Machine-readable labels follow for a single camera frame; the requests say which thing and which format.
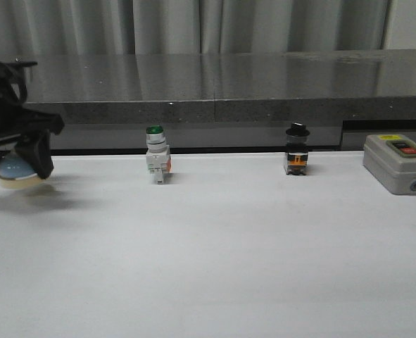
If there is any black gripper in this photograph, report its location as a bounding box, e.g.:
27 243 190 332
0 61 64 179

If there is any blue call bell cream base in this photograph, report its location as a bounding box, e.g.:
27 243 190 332
0 149 47 189

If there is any grey curtain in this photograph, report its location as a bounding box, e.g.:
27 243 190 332
0 1 416 55

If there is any grey stone counter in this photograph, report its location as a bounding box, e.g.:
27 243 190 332
27 50 416 154

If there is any green pushbutton switch white body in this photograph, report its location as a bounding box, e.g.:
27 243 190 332
146 125 172 184

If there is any black rotary selector switch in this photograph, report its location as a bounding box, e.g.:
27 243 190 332
284 123 310 175

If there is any grey push button switch box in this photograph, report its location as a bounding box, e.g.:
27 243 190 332
363 134 416 195

